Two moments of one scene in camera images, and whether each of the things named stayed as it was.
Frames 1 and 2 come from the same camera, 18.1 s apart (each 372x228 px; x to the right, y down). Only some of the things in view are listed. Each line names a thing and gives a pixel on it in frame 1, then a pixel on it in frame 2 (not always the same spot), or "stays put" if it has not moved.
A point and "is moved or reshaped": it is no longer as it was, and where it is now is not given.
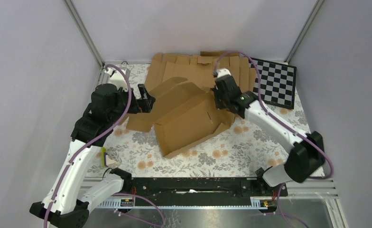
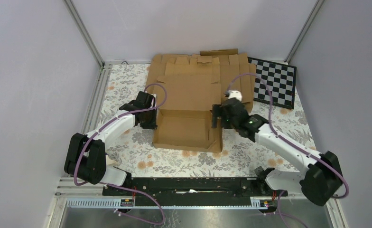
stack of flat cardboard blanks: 199,68 stays put
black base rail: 200,191 stays put
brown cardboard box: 183,115 is moved or reshaped
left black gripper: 145,105 to 152,125
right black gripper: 219,105 to 218,110
